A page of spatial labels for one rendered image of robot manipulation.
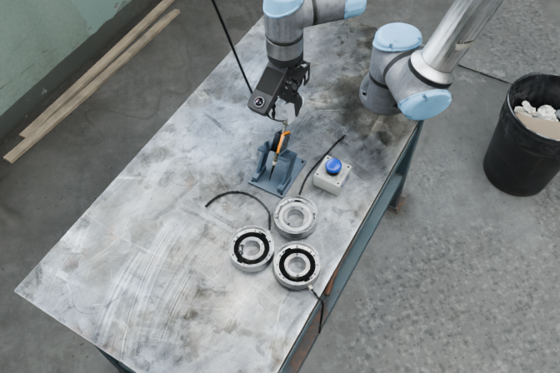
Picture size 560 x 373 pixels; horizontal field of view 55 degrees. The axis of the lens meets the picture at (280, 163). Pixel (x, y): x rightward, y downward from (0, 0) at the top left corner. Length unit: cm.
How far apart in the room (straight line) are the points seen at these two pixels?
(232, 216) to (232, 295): 20
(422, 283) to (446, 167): 56
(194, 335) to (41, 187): 148
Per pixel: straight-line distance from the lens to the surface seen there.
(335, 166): 130
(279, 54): 107
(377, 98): 149
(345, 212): 132
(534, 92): 237
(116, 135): 260
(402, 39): 139
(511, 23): 323
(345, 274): 186
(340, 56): 166
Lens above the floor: 194
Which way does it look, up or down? 55 degrees down
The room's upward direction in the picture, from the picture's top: 2 degrees counter-clockwise
